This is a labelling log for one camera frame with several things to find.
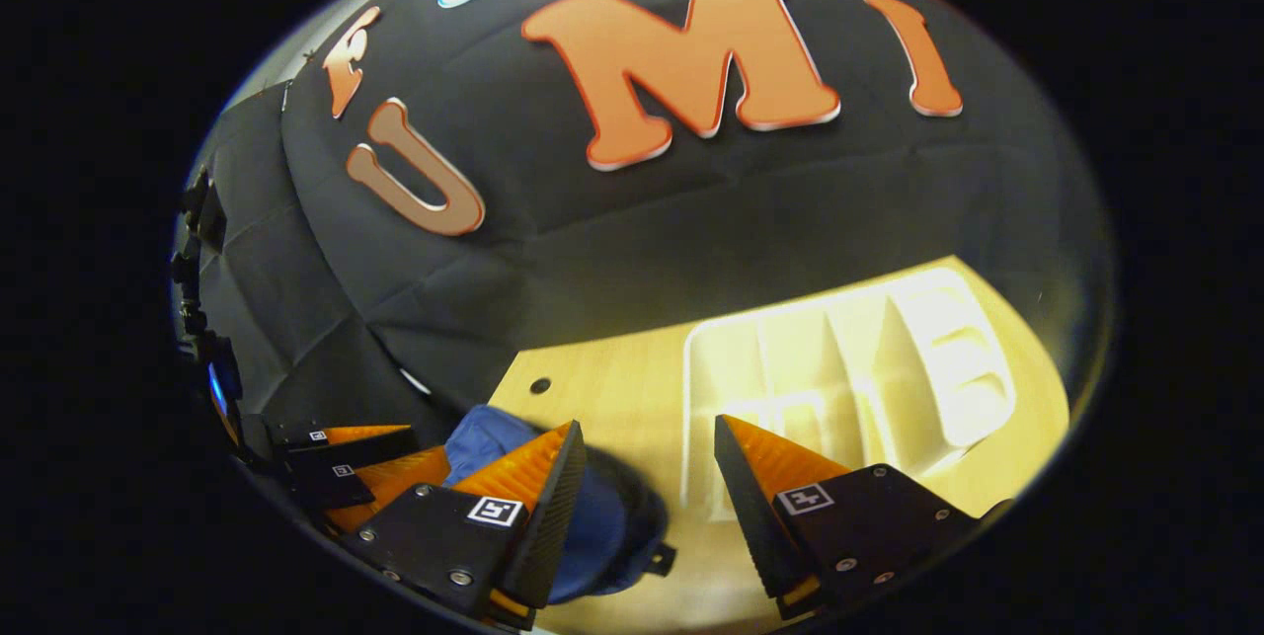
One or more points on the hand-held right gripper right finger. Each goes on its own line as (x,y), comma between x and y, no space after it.
(755,516)

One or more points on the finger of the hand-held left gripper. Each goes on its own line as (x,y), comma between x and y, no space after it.
(336,442)
(336,487)

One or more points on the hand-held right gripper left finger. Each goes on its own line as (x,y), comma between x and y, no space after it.
(553,516)

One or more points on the blue schoolbag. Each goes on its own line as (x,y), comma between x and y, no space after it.
(597,526)

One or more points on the white bookshelf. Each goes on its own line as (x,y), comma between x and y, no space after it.
(889,358)

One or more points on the dark equipment stand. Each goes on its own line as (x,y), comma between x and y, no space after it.
(202,220)

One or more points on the black backdrop cloth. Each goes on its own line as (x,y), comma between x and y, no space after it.
(691,210)

